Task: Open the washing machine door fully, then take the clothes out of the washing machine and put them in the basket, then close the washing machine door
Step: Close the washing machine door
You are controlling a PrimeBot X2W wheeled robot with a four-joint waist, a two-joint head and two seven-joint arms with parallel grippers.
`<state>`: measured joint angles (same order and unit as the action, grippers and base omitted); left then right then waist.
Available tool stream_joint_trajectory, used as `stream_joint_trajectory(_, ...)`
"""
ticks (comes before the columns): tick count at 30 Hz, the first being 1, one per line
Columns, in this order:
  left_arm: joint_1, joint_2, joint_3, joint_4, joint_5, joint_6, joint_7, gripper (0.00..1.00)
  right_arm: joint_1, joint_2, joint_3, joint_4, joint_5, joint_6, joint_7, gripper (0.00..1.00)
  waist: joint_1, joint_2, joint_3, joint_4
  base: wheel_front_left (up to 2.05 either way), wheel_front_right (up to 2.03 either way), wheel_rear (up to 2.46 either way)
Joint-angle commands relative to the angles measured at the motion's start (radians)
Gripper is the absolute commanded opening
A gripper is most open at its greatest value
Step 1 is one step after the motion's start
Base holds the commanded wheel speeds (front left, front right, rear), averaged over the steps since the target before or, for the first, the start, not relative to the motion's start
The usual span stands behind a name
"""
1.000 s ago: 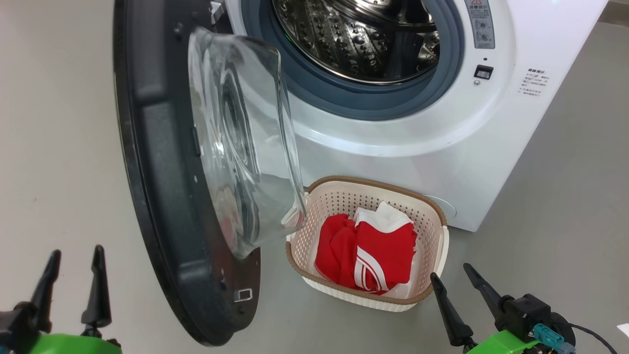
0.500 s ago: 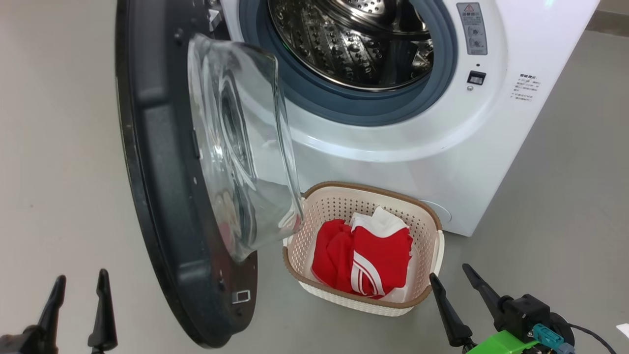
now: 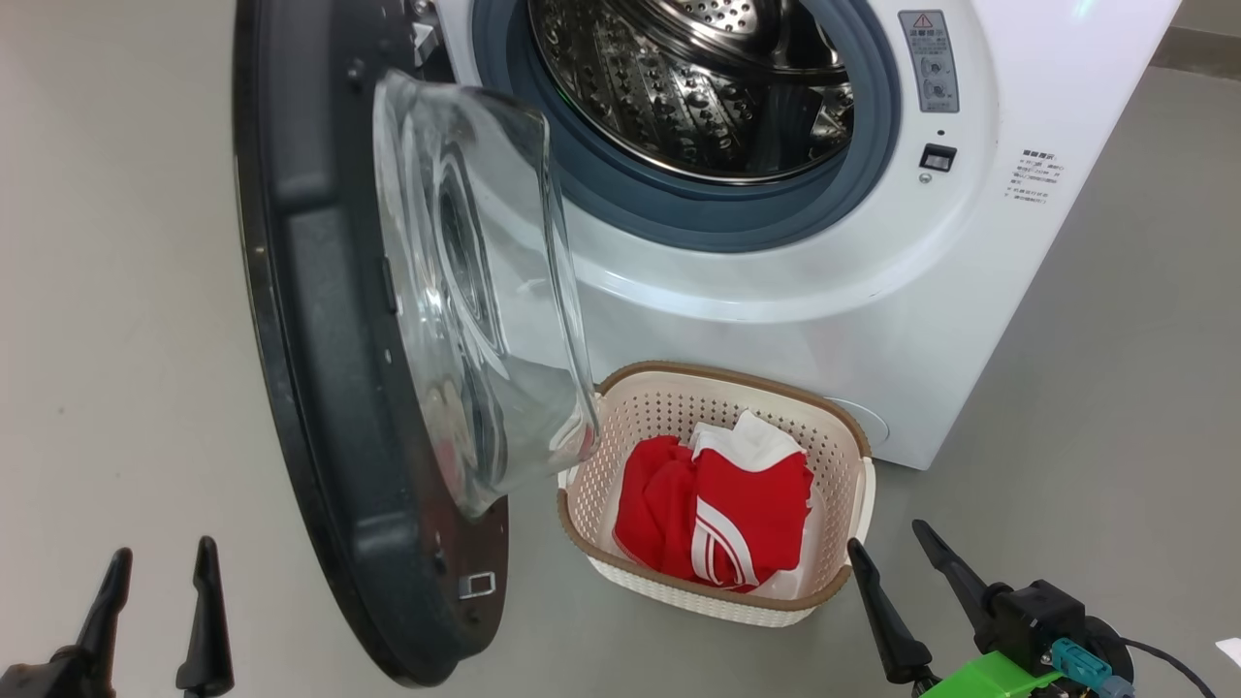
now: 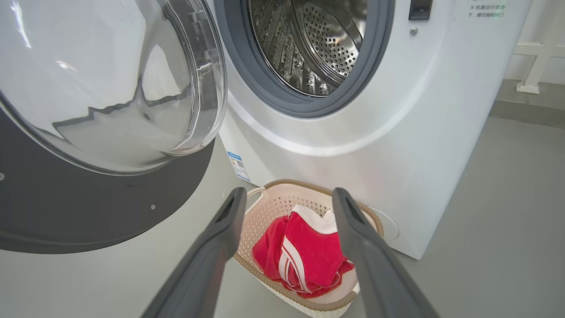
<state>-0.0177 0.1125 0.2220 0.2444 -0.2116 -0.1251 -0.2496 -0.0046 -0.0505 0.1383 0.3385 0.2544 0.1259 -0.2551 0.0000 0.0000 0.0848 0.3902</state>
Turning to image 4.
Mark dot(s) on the round white filter cover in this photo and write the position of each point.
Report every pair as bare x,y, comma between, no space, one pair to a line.
388,225

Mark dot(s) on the cream perforated laundry basket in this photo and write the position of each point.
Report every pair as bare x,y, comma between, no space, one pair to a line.
265,221

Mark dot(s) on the white front-load washing machine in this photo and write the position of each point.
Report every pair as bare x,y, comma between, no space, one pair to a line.
397,154

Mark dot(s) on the red and white jersey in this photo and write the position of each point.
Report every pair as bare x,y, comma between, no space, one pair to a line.
309,251

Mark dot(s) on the blue energy label sticker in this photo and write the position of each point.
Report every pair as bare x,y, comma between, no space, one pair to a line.
238,165

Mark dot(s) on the black-rimmed glass washer door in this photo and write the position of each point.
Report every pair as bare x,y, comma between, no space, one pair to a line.
88,212

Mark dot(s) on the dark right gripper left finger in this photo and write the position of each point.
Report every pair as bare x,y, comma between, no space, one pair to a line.
207,265

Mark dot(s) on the white metal frame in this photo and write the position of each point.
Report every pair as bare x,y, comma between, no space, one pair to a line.
527,87

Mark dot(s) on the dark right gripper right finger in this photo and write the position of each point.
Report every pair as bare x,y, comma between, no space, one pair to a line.
375,274

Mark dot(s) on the black text notice sticker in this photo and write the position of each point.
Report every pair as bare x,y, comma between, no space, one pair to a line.
485,9

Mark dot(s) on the stainless steel washing machine drum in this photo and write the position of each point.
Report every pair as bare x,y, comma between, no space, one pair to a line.
326,44

